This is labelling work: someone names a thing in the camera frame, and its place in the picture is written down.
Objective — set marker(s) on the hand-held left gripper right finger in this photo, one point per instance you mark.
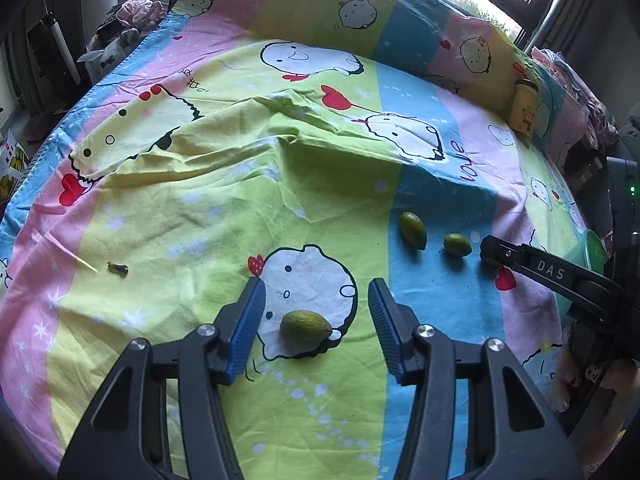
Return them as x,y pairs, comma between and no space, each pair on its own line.
390,330

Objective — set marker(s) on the printed cardboard box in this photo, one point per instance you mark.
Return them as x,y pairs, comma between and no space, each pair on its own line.
12,165

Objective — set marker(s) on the pink floral cloth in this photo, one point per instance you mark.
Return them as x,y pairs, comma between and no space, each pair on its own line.
575,85

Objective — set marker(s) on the small green stem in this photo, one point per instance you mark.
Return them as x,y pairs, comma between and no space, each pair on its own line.
117,268

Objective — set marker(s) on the pink clothes pile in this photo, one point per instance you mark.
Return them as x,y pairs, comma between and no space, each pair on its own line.
135,11

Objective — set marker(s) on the person's right hand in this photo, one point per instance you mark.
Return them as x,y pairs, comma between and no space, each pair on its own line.
570,380

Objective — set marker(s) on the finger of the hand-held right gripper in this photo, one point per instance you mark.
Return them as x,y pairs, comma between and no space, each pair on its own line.
545,270

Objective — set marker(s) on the cartoon printed bedsheet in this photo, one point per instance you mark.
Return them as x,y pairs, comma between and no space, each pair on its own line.
175,200

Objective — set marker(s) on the yellow cartoon bottle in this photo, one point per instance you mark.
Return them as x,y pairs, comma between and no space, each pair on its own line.
524,107

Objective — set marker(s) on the green plastic bowl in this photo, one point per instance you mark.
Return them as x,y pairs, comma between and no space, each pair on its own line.
594,255

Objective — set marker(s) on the dark bottle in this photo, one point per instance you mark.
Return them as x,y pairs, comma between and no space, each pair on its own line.
584,171

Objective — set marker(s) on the small green olive fruit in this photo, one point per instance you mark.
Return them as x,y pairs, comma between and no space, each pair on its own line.
491,262
413,229
305,326
457,244

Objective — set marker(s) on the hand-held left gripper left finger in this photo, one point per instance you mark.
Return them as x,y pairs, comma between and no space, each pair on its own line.
245,330

